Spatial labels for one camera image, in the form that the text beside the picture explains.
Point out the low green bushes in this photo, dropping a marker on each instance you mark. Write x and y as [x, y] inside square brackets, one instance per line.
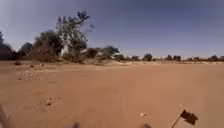
[100, 52]

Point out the reddish sandy dirt ground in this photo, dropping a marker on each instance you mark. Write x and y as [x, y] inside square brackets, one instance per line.
[113, 90]

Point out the tall sparse tree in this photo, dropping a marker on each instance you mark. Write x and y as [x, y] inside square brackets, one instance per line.
[71, 31]

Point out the small pale stone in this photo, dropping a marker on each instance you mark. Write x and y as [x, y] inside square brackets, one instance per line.
[143, 114]

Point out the row of distant trees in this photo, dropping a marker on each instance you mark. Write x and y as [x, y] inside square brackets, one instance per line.
[173, 58]

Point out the dense dark bush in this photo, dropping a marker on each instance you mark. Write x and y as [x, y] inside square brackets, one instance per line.
[46, 46]

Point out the robot's own part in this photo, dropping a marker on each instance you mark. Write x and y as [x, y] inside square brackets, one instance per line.
[146, 126]

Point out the small dark flag on stick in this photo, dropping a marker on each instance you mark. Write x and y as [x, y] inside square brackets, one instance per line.
[189, 117]

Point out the dark trees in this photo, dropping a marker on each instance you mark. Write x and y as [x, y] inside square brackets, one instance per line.
[10, 51]

